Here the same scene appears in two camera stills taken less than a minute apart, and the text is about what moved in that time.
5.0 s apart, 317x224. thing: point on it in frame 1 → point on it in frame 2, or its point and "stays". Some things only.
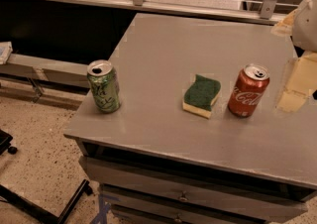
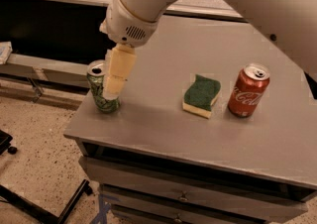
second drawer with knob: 134,214 stays
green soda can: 103,79 stays
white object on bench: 6,49 stays
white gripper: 306,25 → 128,23
